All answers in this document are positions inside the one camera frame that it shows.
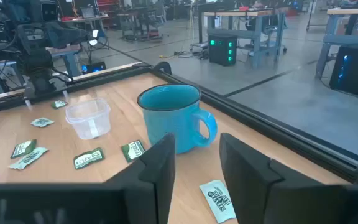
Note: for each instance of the dark far workbench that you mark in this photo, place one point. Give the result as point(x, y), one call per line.
point(141, 18)

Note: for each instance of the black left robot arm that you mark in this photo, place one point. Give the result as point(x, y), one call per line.
point(39, 77)

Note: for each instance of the black box blue lights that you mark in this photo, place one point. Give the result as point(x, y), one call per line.
point(96, 67)

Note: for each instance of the computer tower blue light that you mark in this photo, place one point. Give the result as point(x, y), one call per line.
point(356, 74)

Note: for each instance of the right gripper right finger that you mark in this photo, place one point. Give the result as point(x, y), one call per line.
point(247, 180)

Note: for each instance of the clear plastic container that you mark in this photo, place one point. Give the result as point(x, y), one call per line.
point(87, 124)

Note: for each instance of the teal blue ceramic mug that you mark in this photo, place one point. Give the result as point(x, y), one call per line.
point(169, 124)

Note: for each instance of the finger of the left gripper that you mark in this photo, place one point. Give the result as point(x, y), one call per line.
point(70, 34)

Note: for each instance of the computer tower green lights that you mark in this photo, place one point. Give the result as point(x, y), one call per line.
point(222, 51)

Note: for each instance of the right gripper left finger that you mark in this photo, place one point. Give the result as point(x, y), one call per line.
point(154, 174)

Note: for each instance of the dark green Truvia packet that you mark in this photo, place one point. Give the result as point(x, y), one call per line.
point(133, 151)
point(89, 158)
point(23, 148)
point(59, 104)

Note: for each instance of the far desk with laptop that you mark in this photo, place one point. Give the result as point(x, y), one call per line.
point(85, 19)

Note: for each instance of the pale green Stevia packet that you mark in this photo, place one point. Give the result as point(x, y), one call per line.
point(30, 158)
point(217, 200)
point(42, 122)

